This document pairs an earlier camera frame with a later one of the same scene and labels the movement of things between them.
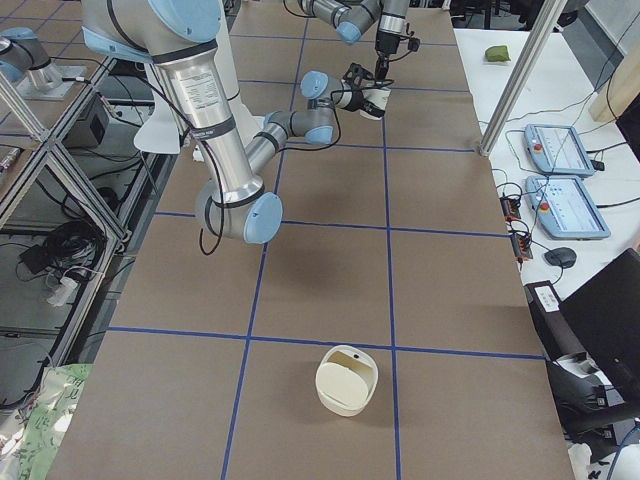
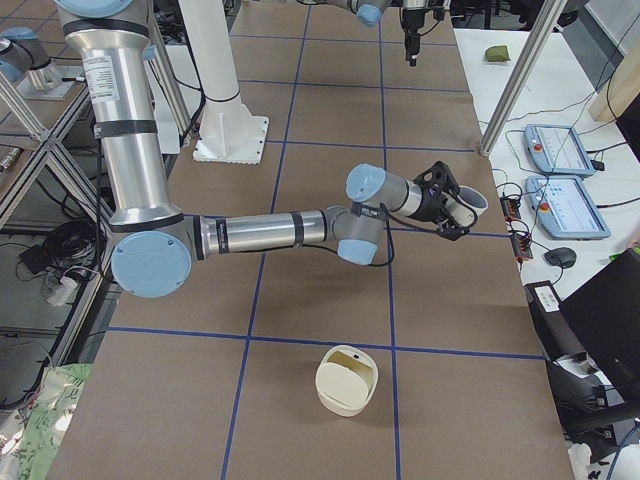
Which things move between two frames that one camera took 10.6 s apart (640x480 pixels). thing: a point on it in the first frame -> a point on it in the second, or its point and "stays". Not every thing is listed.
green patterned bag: [29, 449] stays
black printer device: [591, 342] stays
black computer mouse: [562, 256] stays
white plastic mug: [379, 97] -> [461, 211]
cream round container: [346, 380] stays
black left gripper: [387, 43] -> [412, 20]
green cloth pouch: [497, 53] stays
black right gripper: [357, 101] -> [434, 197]
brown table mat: [394, 240] stays
